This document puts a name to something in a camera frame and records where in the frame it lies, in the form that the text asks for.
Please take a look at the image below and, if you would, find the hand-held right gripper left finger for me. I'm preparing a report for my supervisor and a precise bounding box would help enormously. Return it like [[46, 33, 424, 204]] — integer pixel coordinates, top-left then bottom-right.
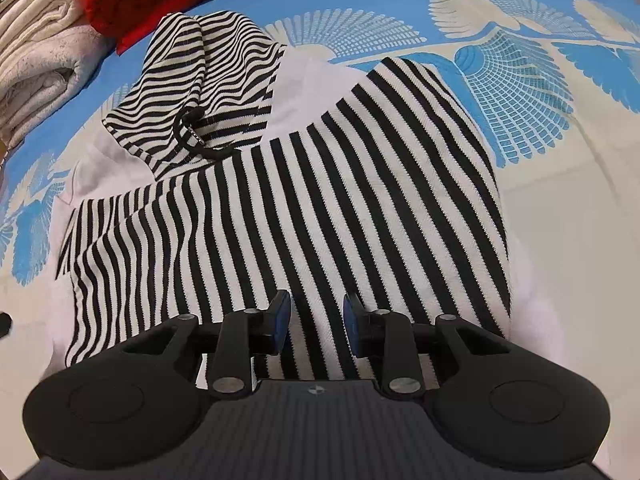
[[120, 290, 292, 401]]

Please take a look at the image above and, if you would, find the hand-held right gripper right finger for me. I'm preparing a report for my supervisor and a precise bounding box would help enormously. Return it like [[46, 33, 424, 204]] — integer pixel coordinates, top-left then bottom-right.
[[341, 294, 506, 401]]

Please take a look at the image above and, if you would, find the black white striped hoodie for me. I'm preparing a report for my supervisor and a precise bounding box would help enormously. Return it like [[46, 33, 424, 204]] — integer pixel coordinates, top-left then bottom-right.
[[52, 10, 551, 396]]

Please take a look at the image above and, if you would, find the blue white printed bedsheet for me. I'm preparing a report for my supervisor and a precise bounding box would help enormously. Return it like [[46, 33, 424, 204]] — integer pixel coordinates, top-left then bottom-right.
[[0, 0, 640, 411]]

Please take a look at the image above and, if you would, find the white folded quilt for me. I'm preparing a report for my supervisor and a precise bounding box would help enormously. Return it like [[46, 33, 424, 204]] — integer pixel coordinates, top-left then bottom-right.
[[0, 0, 120, 150]]

